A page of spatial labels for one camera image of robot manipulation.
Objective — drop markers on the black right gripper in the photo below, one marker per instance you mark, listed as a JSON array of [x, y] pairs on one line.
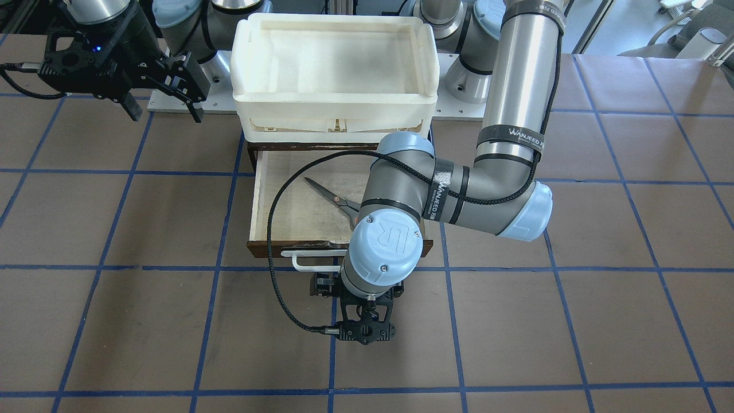
[[139, 50]]

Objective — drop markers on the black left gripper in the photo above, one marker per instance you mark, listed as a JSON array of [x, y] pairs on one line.
[[321, 285]]

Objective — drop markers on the grey orange handled scissors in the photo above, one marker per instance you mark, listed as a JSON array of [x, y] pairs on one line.
[[349, 208]]

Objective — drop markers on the light wooden drawer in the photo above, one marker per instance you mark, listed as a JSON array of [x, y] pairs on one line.
[[304, 219]]

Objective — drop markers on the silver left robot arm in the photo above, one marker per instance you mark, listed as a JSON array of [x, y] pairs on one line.
[[498, 194]]

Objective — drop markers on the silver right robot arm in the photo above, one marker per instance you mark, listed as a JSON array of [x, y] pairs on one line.
[[203, 29]]

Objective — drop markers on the dark brown wooden cabinet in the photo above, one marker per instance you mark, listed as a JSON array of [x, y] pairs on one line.
[[253, 149]]

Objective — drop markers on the white plastic tray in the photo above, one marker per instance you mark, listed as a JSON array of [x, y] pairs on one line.
[[350, 54]]

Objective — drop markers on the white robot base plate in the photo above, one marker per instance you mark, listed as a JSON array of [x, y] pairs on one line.
[[222, 101]]

